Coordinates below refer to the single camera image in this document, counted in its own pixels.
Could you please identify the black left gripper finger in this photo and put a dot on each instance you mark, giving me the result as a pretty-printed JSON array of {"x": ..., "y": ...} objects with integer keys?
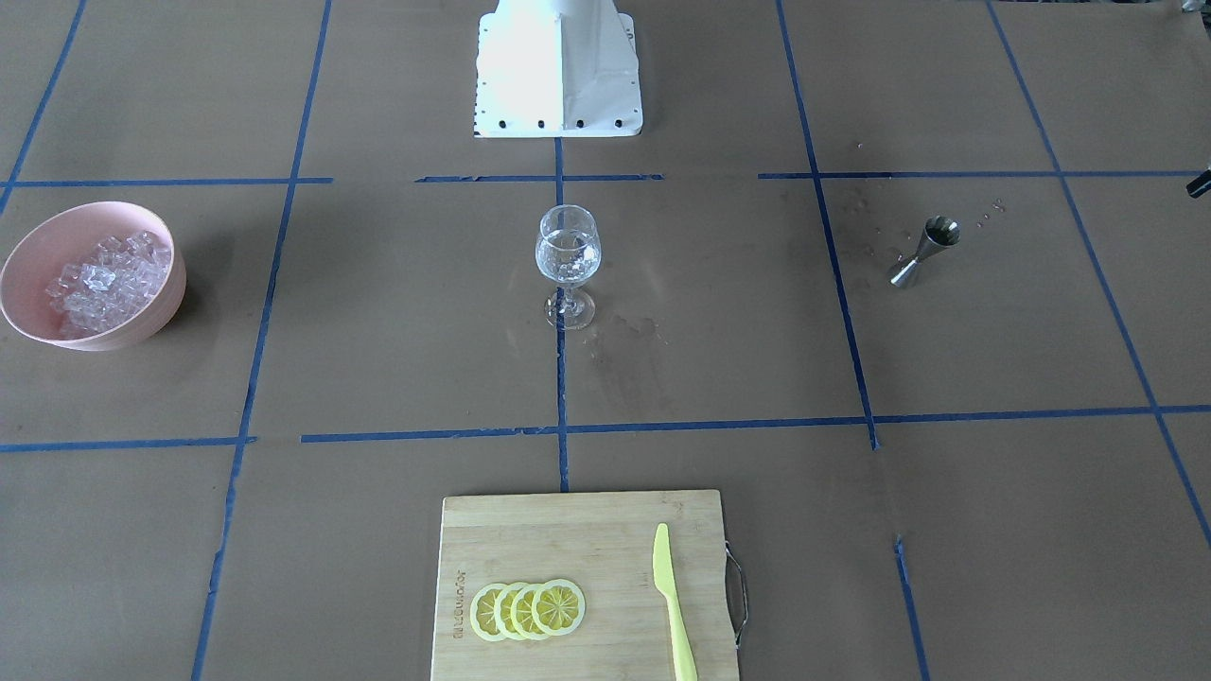
[{"x": 1200, "y": 185}]

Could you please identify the steel double jigger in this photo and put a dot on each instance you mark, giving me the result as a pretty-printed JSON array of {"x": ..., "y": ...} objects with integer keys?
[{"x": 939, "y": 234}]

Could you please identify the clear wine glass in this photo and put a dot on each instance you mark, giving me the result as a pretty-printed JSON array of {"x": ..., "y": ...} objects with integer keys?
[{"x": 568, "y": 251}]

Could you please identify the pile of clear ice cubes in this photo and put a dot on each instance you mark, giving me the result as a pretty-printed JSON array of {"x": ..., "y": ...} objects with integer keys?
[{"x": 109, "y": 285}]

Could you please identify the bamboo cutting board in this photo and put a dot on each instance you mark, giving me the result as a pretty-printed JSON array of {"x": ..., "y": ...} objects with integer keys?
[{"x": 602, "y": 542}]

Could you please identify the yellow-green plastic knife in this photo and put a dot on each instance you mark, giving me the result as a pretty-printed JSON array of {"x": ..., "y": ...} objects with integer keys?
[{"x": 664, "y": 580}]

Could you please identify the pink bowl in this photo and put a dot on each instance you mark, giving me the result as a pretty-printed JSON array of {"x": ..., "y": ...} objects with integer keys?
[{"x": 66, "y": 237}]

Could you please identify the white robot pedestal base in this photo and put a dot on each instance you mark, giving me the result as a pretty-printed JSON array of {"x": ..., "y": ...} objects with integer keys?
[{"x": 557, "y": 69}]

